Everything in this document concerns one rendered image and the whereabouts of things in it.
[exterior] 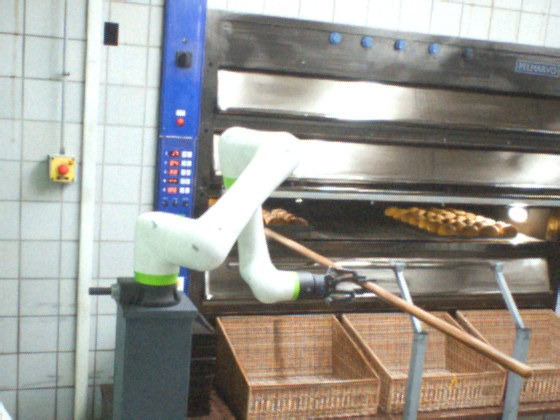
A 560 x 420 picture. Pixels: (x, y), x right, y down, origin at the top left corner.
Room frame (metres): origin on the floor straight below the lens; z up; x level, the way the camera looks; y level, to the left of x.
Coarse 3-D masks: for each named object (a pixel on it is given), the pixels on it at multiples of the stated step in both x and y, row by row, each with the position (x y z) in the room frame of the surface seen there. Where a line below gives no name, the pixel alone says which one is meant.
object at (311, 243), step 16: (272, 240) 3.17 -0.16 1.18; (304, 240) 3.23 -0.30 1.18; (320, 240) 3.26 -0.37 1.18; (336, 240) 3.29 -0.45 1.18; (352, 240) 3.32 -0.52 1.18; (368, 240) 3.35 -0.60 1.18; (384, 240) 3.38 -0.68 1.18; (400, 240) 3.41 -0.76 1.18; (416, 240) 3.44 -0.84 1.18; (432, 240) 3.46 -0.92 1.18
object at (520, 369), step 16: (288, 240) 3.04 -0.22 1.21; (320, 256) 2.77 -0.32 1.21; (336, 272) 2.61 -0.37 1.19; (368, 288) 2.39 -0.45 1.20; (400, 304) 2.21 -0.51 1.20; (432, 320) 2.05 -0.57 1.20; (464, 336) 1.91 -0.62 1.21; (480, 352) 1.84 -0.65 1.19; (496, 352) 1.79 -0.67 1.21; (512, 368) 1.72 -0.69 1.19; (528, 368) 1.69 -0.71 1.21
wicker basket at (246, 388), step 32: (224, 320) 3.07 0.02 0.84; (256, 320) 3.11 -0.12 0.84; (288, 320) 3.16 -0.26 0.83; (320, 320) 3.21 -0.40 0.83; (224, 352) 2.92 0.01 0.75; (256, 352) 3.08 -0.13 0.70; (288, 352) 3.12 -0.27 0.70; (352, 352) 3.02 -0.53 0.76; (224, 384) 2.90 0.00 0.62; (256, 384) 3.00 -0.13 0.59; (288, 384) 2.67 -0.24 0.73; (320, 384) 2.71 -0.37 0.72; (352, 384) 2.75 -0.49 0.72; (256, 416) 2.64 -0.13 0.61; (288, 416) 2.67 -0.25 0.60; (320, 416) 2.72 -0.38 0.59; (352, 416) 2.76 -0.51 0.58
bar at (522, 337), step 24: (288, 264) 2.78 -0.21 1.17; (312, 264) 2.82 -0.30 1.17; (360, 264) 2.88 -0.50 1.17; (384, 264) 2.92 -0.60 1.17; (408, 264) 2.96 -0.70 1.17; (432, 264) 2.99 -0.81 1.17; (456, 264) 3.03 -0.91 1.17; (480, 264) 3.07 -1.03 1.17; (504, 288) 3.04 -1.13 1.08; (528, 336) 2.89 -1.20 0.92; (408, 384) 2.75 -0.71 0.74; (408, 408) 2.73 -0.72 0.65; (504, 408) 2.91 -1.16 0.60
